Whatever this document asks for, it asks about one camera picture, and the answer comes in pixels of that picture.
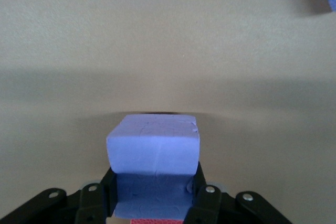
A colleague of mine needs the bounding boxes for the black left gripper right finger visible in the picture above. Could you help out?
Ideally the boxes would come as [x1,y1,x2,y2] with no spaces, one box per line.
[183,161,293,224]

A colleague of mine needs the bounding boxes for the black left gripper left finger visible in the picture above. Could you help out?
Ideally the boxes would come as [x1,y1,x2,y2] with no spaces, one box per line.
[0,167,118,224]

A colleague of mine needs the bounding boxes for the red foam cube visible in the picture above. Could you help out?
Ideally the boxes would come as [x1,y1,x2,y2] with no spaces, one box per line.
[130,218,184,224]

